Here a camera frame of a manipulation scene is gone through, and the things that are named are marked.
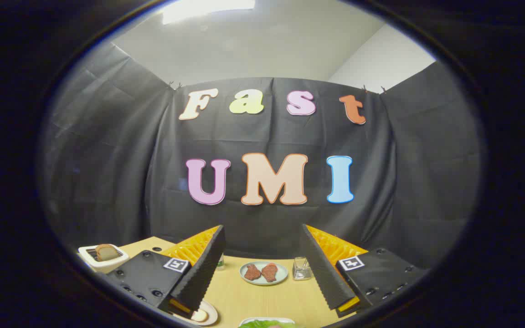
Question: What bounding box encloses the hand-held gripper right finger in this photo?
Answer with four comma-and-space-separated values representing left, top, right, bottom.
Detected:
302, 223, 428, 318

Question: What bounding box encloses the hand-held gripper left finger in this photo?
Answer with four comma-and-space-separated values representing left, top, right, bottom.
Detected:
106, 225, 226, 319

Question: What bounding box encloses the green lettuce leaf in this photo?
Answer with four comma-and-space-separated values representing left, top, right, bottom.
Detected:
240, 320, 296, 328

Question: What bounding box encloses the plain toast bread slice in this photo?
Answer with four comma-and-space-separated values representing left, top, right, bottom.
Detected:
96, 244, 119, 262

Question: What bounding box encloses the pale blue plate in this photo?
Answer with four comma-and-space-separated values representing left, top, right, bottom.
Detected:
239, 261, 289, 286

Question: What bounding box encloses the beige round plate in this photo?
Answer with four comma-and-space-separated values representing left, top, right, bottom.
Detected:
171, 300, 219, 327

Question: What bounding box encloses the white round plate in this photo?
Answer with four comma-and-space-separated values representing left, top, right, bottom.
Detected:
239, 317, 296, 328

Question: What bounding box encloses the white toaster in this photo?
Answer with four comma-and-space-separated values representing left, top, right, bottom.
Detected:
78, 245, 130, 274

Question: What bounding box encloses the wire mesh utensil holder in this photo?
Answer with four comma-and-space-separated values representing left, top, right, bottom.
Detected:
292, 256, 313, 281

